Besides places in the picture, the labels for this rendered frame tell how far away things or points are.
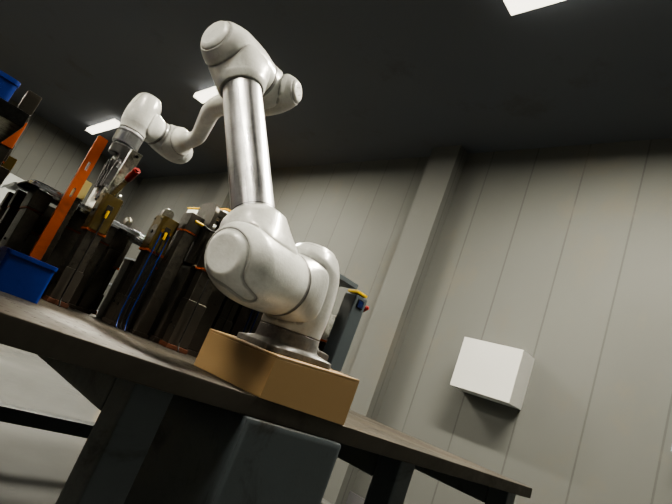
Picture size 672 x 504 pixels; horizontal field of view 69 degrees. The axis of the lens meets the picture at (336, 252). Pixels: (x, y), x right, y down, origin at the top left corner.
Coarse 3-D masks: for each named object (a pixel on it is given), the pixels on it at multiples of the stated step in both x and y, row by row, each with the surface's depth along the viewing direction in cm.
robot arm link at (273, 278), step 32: (224, 32) 120; (224, 64) 122; (256, 64) 124; (224, 96) 122; (256, 96) 122; (256, 128) 116; (256, 160) 112; (256, 192) 108; (224, 224) 100; (256, 224) 100; (224, 256) 95; (256, 256) 94; (288, 256) 102; (224, 288) 97; (256, 288) 97; (288, 288) 102
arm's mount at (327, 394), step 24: (216, 336) 116; (216, 360) 112; (240, 360) 107; (264, 360) 102; (288, 360) 102; (240, 384) 103; (264, 384) 98; (288, 384) 103; (312, 384) 107; (336, 384) 113; (312, 408) 108; (336, 408) 113
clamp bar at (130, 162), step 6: (132, 150) 152; (126, 156) 153; (132, 156) 152; (138, 156) 153; (126, 162) 152; (132, 162) 153; (138, 162) 154; (120, 168) 152; (126, 168) 152; (132, 168) 153; (120, 174) 152; (126, 174) 153; (114, 180) 151; (120, 180) 152; (108, 186) 152; (114, 186) 151; (108, 192) 151; (120, 192) 153
